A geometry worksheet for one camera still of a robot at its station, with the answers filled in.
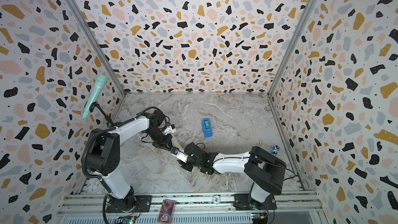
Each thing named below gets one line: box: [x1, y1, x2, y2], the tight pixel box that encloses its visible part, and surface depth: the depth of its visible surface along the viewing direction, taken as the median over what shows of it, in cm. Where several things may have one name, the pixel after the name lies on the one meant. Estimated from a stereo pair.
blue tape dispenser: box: [201, 118, 213, 138], surface depth 100 cm
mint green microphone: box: [81, 74, 108, 120], surface depth 78 cm
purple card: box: [156, 199, 176, 224], surface depth 72 cm
